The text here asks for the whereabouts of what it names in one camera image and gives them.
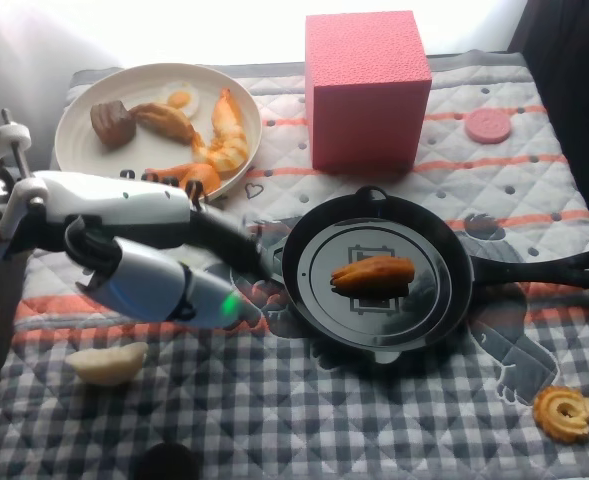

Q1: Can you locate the orange toy shrimp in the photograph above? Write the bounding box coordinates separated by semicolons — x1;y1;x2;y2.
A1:
204;88;250;174

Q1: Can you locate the toy fried egg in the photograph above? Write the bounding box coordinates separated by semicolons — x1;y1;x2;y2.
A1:
156;81;202;119

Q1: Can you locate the white toy dumpling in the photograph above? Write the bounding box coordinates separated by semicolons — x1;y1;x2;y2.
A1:
64;341;149;386

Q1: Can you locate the swirl toy cookie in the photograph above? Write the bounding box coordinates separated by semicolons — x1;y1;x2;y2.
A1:
532;385;589;444

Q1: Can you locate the pink round disc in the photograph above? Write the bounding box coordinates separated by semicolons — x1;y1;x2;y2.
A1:
463;109;510;146

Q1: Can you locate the grey quilt with bear print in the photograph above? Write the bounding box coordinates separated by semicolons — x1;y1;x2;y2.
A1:
0;49;589;480

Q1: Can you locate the orange toy fried bread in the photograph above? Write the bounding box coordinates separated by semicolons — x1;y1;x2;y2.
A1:
330;255;417;297

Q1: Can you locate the red block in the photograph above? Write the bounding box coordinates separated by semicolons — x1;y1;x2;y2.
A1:
304;10;433;175

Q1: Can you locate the dark brown round disc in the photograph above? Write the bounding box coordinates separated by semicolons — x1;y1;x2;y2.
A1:
132;442;200;480

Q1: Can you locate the golden toy croissant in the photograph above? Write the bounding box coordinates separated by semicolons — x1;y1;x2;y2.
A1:
132;102;198;146

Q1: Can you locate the orange toy chicken drumstick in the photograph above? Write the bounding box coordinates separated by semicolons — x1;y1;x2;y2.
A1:
143;162;223;194

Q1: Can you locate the white round plate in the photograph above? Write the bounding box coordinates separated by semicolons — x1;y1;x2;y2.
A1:
54;62;264;204

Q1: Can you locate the black frying pan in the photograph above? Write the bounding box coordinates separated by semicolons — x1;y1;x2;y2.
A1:
281;185;589;365

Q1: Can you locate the brown toy steak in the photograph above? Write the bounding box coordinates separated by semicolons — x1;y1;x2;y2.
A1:
90;100;135;149

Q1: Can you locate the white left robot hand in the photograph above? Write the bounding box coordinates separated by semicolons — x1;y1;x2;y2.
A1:
32;169;281;332

